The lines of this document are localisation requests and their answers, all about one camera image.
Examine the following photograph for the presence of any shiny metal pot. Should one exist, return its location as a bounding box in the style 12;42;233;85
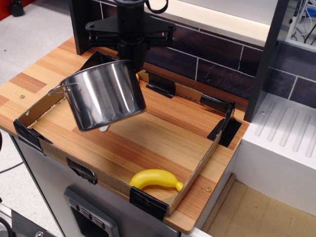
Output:
48;60;146;131

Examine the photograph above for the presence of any dark grey vertical post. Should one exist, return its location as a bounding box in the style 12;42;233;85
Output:
244;0;289;122

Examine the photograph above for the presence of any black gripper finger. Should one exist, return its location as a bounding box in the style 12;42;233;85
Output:
129;48;146;73

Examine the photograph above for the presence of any cardboard fence with black tape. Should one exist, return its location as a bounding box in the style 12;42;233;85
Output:
13;50;242;222

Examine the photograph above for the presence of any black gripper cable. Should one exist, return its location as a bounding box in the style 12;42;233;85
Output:
145;0;169;14

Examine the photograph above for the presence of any white sink drainboard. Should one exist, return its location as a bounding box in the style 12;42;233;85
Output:
234;94;316;215

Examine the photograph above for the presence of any yellow plastic banana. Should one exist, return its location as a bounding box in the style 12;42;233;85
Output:
129;169;184;192

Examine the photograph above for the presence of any dark left shelf post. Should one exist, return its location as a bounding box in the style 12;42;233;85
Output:
68;0;93;55

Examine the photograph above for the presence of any grey cabinet control panel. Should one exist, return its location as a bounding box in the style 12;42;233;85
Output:
64;188;120;237

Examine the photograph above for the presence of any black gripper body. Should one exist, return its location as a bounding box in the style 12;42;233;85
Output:
85;0;176;57

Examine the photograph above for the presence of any white-tipped gripper finger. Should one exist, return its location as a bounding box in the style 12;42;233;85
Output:
99;125;110;132

